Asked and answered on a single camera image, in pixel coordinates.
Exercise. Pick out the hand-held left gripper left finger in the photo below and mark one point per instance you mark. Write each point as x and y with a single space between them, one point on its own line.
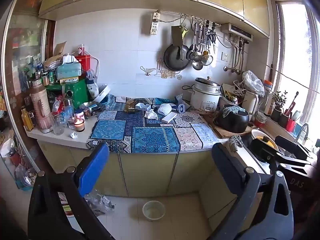
93 167

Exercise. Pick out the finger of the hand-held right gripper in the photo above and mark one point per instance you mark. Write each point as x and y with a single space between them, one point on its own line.
292 146
265 152

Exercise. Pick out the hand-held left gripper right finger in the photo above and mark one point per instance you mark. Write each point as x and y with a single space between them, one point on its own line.
226 165

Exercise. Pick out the blue packet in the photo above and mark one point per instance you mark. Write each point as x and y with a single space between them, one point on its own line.
180 108

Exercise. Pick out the white rectangular box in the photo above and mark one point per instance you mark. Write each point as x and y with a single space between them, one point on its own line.
169 117

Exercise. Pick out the white round waste bin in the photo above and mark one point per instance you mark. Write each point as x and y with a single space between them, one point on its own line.
153 212

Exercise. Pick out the white tissue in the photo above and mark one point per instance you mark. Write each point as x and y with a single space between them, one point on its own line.
151 115

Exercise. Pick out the white foam fruit net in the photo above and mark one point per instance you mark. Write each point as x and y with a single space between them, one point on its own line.
165 109

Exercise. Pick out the chrome sink faucet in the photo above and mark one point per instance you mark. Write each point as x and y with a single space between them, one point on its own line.
301 130

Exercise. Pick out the white bowl yellow inside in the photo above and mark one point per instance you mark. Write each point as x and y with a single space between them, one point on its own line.
260 134

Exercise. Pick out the red cup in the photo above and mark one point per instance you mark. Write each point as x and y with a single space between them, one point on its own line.
290 125

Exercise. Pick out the grey dishcloth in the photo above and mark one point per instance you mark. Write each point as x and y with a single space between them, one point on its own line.
236 142

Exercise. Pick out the black utensil cup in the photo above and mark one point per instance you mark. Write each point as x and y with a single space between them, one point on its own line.
283 120

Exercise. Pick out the stack of red bowls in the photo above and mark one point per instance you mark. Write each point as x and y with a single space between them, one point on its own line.
260 121

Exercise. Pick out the wooden cutting board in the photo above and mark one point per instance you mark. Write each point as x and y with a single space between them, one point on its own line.
220 133

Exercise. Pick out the grey plastic bag white label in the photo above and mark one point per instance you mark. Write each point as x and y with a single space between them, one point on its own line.
100 203

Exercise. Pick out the small crumpled paper ball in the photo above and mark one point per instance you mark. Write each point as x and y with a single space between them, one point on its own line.
74 135

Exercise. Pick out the small potted plant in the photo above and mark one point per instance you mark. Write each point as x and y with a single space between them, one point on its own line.
277 110

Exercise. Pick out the black clay pot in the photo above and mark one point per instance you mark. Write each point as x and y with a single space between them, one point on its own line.
232 123

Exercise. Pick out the lit candle jar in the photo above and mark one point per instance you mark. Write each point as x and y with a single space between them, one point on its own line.
79 126

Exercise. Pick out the white bottle orange cap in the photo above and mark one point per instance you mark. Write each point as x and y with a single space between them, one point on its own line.
268 100

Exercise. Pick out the white electric kettle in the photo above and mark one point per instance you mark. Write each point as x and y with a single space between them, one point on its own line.
250 102

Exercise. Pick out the checkered pot cloth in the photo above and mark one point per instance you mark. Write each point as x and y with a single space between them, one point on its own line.
233 110

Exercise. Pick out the small jar white label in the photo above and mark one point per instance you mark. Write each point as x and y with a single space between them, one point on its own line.
79 115

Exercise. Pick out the clear glass tumbler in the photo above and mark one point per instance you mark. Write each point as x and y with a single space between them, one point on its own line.
57 125

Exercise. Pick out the yellow lower kitchen cabinets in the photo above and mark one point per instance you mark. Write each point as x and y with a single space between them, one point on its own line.
150 172

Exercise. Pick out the clear water bottle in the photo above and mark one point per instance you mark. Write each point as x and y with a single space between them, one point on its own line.
68 112

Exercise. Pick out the metal bowl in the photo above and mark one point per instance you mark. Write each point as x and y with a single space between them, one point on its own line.
86 106

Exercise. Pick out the blue patterned tablecloth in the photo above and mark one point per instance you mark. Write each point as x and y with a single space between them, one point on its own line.
150 135

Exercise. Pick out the bag of small items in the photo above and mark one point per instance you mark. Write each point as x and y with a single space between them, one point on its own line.
25 177

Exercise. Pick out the white rice cooker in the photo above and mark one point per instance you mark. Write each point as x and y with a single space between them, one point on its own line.
203 100

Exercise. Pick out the gold box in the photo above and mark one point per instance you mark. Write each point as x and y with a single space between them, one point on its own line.
130 106

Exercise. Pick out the white round tray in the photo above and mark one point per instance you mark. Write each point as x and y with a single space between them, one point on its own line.
102 93

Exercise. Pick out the green metal box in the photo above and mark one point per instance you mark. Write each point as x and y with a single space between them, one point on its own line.
77 92

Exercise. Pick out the white detergent bottle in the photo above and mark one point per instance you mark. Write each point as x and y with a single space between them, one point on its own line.
93 90

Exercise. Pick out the pink thermos flask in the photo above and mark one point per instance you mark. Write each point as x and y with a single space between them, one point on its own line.
41 107

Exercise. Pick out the white plastic packaging tray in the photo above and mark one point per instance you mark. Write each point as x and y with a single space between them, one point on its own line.
143 106

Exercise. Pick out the yellow bottle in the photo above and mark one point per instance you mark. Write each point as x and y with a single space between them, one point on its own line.
27 121

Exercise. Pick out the window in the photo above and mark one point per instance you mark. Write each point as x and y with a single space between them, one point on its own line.
295 55

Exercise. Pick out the teal tissue bag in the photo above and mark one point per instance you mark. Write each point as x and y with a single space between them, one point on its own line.
68 71

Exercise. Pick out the metal water pipes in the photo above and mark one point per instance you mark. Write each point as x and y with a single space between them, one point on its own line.
235 55

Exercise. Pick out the metal soup ladle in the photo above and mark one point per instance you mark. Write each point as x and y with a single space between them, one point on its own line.
197 65

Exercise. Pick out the red tin box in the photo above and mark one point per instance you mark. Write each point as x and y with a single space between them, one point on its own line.
83 61

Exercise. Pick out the metal skimmer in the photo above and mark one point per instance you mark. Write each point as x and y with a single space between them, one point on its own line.
207 59

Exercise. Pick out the metal strainer ladle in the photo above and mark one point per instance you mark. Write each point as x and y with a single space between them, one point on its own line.
195 55

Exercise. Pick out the black hanging wok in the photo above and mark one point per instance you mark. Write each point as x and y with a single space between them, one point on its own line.
175 58

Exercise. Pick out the black kitchen scissors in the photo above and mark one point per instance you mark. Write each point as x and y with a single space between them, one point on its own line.
212 36

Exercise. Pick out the hanging cleaver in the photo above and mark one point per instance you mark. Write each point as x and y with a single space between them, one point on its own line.
177 35

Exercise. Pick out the yellow peeler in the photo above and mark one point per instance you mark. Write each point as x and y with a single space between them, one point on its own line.
185 31

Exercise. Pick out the glass display cabinet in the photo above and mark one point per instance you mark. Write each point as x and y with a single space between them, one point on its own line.
22 42

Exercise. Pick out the white power strip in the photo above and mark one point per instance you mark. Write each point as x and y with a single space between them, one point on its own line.
154 25

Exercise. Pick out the white wall socket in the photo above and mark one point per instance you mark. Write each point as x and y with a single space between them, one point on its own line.
224 56

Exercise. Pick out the white wall water heater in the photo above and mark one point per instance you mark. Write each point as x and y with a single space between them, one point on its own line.
236 31

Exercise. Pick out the metal hanging rail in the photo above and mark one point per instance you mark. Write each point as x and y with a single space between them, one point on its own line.
175 13

